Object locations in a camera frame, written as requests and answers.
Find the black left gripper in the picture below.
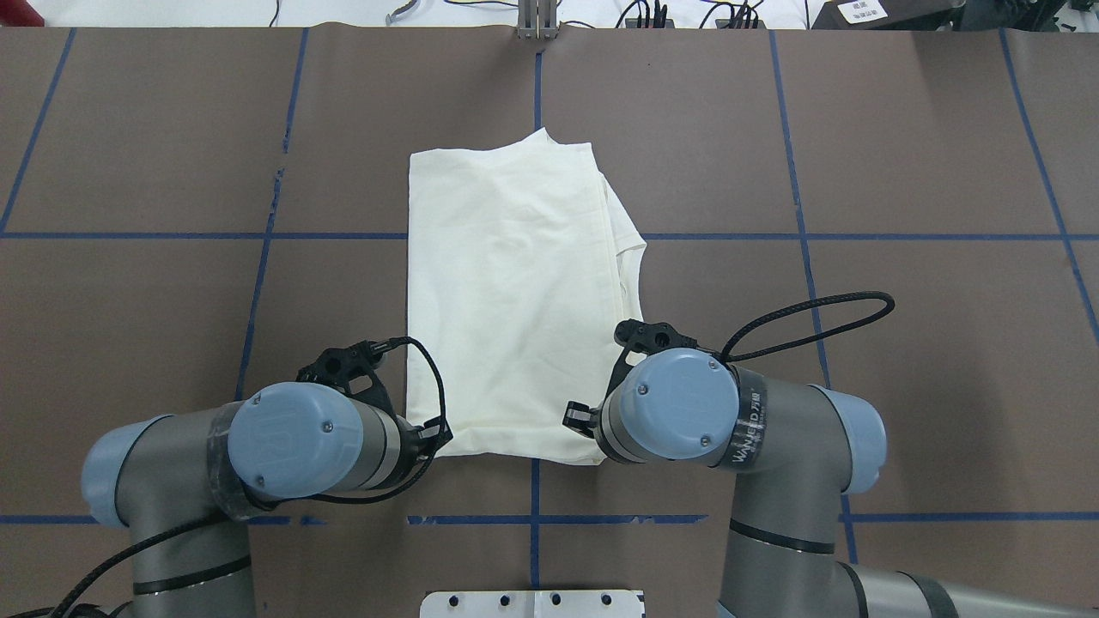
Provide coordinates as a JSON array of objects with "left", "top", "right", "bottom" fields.
[{"left": 297, "top": 341, "right": 454, "bottom": 464}]

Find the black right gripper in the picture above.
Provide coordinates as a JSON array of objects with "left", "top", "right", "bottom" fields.
[{"left": 562, "top": 319, "right": 700, "bottom": 434}]

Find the cream long-sleeve cat shirt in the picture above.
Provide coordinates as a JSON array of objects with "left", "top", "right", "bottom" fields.
[{"left": 407, "top": 129, "right": 647, "bottom": 466}]

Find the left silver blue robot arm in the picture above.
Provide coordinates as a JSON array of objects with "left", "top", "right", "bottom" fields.
[{"left": 49, "top": 336, "right": 452, "bottom": 617}]

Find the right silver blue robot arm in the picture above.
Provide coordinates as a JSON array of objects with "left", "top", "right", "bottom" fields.
[{"left": 562, "top": 319, "right": 1096, "bottom": 617}]

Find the red cylinder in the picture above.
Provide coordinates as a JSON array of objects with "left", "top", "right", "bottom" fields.
[{"left": 0, "top": 0, "right": 45, "bottom": 27}]

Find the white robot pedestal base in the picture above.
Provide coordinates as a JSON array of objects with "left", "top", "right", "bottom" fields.
[{"left": 419, "top": 588, "right": 647, "bottom": 617}]

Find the aluminium frame post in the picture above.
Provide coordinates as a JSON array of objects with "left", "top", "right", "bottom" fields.
[{"left": 515, "top": 0, "right": 560, "bottom": 40}]

